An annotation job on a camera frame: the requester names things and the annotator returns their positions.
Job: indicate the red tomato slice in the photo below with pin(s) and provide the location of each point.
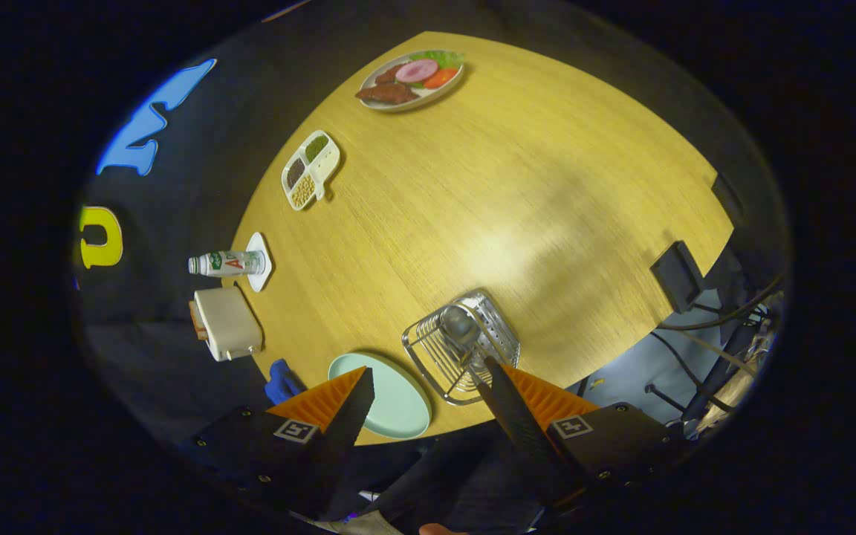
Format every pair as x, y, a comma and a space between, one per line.
441, 78

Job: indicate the white round food plate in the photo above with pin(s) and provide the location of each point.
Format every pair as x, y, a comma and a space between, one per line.
406, 106

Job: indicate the pale green plate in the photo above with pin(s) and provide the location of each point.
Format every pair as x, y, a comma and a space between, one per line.
398, 405

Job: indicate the brown meat slices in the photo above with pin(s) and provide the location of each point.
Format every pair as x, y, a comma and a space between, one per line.
387, 93

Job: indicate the white divided dish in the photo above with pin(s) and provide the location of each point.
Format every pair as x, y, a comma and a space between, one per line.
328, 163

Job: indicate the green lettuce leaf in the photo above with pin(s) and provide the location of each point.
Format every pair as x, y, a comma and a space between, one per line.
443, 56

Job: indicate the white perforated tray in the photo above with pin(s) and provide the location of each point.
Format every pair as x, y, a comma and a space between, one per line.
498, 327

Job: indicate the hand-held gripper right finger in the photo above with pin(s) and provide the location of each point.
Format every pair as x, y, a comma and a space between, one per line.
510, 416

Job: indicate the toasted bread slice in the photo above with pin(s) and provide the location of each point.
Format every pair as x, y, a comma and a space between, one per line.
198, 319

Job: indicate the pile of dark red beans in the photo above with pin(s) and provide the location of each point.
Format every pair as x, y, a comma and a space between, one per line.
295, 172

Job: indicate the white square coaster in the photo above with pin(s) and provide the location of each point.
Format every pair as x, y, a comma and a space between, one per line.
258, 241

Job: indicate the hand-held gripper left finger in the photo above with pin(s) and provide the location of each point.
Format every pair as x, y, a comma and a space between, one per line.
354, 416

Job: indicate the black table clamp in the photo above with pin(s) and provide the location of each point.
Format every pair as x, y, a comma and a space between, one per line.
677, 275
729, 197

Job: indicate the pile of yellow beans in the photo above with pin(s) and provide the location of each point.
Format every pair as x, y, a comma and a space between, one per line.
303, 191

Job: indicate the person's dark trousers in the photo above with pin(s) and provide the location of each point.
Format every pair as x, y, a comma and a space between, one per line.
443, 475

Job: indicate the pile of green beans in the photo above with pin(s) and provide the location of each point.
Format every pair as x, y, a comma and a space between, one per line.
316, 148

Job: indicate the pink ham slice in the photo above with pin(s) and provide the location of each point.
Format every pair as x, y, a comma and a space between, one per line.
417, 71

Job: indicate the cream toaster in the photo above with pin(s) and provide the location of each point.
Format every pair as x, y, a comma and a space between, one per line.
231, 323

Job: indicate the blue towel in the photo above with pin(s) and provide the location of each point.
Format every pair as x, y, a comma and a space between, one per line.
283, 383

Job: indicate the clear plastic drink bottle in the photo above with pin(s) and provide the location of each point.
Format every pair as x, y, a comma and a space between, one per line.
231, 263

